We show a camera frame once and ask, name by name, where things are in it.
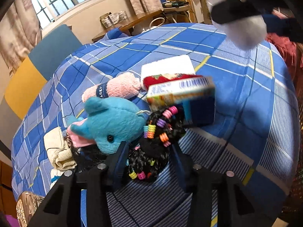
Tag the beige knitted cloth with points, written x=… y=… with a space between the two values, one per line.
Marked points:
x=58 y=150

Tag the wooden desk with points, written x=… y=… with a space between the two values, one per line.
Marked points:
x=166 y=15

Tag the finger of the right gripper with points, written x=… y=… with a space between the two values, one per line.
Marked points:
x=229 y=11

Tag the white folded cloth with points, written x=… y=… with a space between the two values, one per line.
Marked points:
x=181 y=64

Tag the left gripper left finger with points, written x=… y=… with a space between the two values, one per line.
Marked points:
x=116 y=164

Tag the blue tissue pack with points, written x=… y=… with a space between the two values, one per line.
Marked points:
x=196 y=95

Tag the pink fluffy blanket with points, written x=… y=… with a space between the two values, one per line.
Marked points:
x=289 y=45

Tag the grey yellow blue headboard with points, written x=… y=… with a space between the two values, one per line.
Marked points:
x=38 y=67

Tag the pink towel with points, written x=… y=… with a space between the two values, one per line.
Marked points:
x=125 y=86

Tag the window with curtains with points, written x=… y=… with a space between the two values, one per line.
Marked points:
x=26 y=22

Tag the woven tissue box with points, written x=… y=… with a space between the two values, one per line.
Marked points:
x=26 y=206

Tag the blue plaid bed cover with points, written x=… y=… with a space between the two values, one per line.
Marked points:
x=256 y=132

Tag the black beaded hair toy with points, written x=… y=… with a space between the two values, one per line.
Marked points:
x=148 y=154

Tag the teal plush dolphin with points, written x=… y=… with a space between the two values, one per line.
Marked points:
x=109 y=122

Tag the white fluffy plush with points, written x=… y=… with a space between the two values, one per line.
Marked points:
x=244 y=33

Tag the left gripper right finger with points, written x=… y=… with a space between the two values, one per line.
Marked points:
x=183 y=165

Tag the purple gift bag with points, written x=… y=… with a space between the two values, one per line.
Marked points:
x=12 y=221

